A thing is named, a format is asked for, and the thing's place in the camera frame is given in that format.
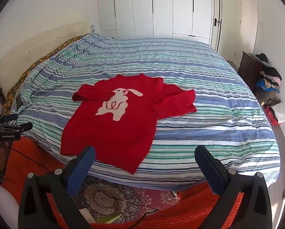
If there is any pile of clothes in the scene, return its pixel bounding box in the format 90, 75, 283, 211
254, 52, 282, 93

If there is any dark wooden nightstand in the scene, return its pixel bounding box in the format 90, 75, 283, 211
238, 51, 264, 89

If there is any white bag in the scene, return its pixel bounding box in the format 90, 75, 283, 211
273, 102, 285, 124

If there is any red bag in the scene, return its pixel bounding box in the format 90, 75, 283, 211
265, 106, 279, 125

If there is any white door with black handle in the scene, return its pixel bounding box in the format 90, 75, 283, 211
210, 0, 223, 51

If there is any white wardrobe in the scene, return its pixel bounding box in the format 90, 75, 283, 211
96, 0, 214, 46

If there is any patterned floor rug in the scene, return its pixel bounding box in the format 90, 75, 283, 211
70, 174, 181, 218

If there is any red sweater with white rabbit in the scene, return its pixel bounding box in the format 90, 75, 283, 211
60, 74, 197, 174

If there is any green book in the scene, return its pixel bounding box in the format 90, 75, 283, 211
95, 212, 122, 224

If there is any blue green striped duvet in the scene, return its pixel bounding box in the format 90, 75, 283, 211
15, 33, 281, 191

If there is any beige bed headboard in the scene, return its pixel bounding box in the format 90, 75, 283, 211
0, 20, 92, 96

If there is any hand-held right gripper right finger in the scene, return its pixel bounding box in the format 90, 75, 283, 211
194, 145, 273, 229

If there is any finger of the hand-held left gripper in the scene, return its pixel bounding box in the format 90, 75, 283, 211
0, 114, 18, 123
4, 122, 33, 133

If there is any white paper box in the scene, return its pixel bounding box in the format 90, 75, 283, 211
79, 208, 96, 224

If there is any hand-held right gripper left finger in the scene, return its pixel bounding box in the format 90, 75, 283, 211
18, 145, 96, 229

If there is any yellow patterned bed sheet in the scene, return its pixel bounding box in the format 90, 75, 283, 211
3, 35, 86, 115

